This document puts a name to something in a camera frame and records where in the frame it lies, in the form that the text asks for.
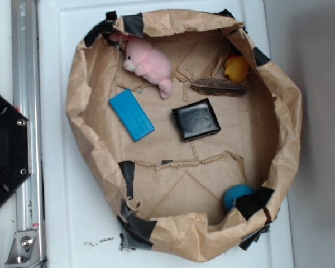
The aluminium extrusion rail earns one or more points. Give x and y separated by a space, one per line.
26 97

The metal corner bracket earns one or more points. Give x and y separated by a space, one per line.
25 251

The brown paper bin liner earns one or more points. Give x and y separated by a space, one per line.
167 193

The pink plush bunny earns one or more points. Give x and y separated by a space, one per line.
145 60

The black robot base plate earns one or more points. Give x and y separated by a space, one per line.
14 150

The brown bark piece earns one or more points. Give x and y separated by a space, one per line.
218 87

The yellow rubber duck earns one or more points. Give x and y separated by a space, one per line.
236 68

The blue rectangular block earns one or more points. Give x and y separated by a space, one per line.
131 115

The blue yarn ball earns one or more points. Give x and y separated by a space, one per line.
235 192

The black square leather pad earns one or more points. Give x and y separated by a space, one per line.
196 120

